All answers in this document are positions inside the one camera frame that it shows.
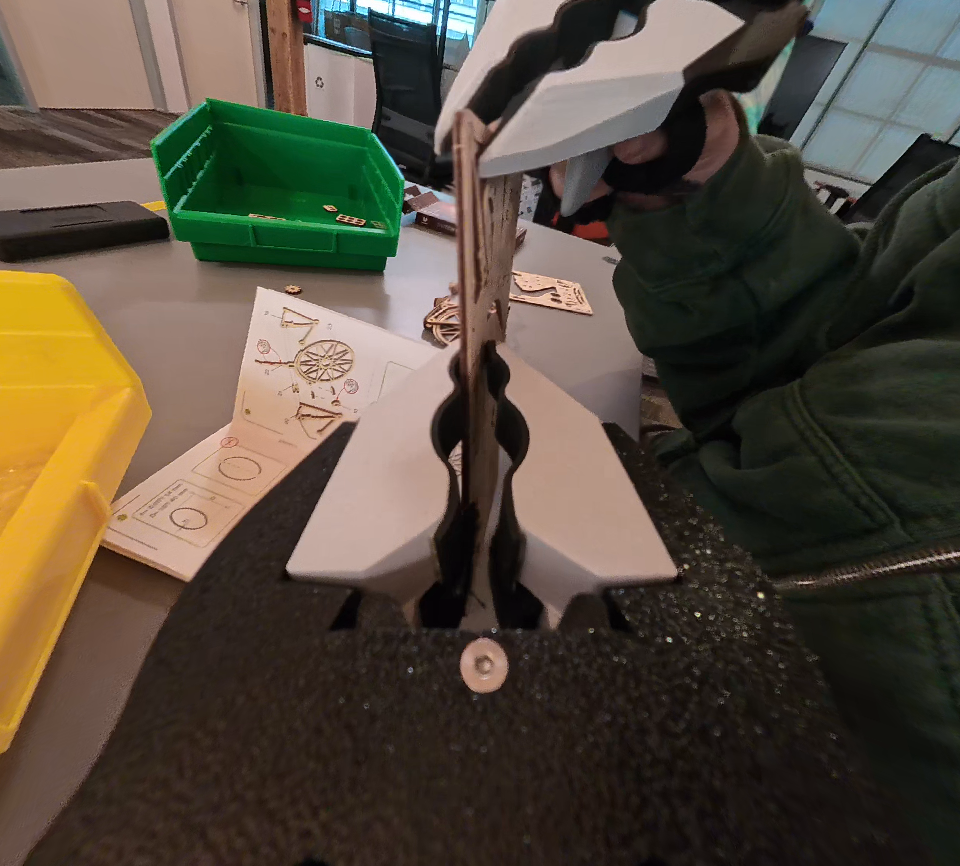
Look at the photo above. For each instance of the person's right forearm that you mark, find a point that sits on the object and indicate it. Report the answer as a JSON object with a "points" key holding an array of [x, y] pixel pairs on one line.
{"points": [[712, 266]]}

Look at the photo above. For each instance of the white door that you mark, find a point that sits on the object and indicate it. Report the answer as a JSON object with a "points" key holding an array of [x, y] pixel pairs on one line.
{"points": [[67, 3], [202, 3]]}

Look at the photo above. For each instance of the yellow storage bin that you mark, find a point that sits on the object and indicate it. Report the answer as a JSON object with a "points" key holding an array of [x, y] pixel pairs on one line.
{"points": [[60, 371]]}

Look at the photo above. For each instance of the wooden wheel assembly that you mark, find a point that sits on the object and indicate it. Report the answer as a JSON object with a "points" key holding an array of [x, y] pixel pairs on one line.
{"points": [[442, 326]]}

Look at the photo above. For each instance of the white instruction booklet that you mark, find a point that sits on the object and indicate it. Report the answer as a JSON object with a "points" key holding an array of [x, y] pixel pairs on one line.
{"points": [[225, 476]]}

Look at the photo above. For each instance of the green zip jacket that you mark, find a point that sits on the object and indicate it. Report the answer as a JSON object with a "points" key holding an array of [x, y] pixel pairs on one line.
{"points": [[862, 468]]}

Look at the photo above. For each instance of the person's right hand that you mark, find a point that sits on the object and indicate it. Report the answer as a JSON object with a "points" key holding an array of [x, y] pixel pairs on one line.
{"points": [[724, 131]]}

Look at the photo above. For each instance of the small wooden puzzle sheet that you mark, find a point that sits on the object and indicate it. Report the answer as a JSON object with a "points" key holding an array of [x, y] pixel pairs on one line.
{"points": [[555, 296]]}

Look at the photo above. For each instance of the green storage bin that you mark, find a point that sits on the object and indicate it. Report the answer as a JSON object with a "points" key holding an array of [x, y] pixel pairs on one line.
{"points": [[225, 221]]}

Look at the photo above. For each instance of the wooden post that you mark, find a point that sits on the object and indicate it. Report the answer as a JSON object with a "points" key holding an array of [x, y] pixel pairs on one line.
{"points": [[283, 56]]}

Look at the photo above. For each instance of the white recycling bin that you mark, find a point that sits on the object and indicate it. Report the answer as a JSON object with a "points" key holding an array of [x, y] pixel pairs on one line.
{"points": [[334, 82]]}

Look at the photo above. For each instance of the black foam case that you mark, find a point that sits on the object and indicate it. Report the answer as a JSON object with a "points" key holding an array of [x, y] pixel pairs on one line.
{"points": [[75, 232]]}

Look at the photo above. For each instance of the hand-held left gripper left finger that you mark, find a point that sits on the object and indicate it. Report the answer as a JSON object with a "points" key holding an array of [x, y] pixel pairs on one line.
{"points": [[360, 506]]}

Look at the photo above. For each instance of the grey desk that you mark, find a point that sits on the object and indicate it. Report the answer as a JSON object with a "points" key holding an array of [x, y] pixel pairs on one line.
{"points": [[187, 326]]}

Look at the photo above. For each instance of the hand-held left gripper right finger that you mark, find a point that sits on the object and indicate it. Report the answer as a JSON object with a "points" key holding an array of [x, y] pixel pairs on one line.
{"points": [[592, 506]]}

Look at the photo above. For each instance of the black office chair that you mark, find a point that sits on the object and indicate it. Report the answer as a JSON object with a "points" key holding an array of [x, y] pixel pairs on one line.
{"points": [[405, 93]]}

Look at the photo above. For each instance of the brown cardboard box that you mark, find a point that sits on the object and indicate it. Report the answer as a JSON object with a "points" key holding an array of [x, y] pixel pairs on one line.
{"points": [[439, 215]]}

